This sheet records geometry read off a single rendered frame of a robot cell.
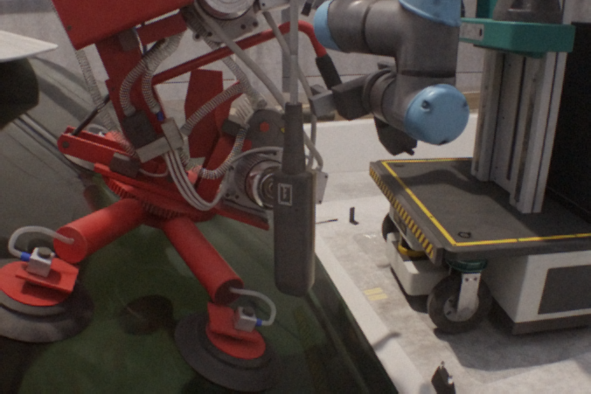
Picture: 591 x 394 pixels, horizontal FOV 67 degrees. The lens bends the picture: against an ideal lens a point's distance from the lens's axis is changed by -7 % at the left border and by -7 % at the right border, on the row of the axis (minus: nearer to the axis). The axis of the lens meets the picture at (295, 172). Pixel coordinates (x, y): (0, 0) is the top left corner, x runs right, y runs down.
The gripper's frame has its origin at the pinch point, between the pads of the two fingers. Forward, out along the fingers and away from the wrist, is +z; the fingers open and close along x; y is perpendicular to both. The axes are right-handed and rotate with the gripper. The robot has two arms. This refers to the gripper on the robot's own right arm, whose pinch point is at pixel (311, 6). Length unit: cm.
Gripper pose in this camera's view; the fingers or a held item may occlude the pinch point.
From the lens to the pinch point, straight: 147.9
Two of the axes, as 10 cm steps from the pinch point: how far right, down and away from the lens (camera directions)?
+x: -2.3, -2.0, 9.5
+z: -3.6, 9.3, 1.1
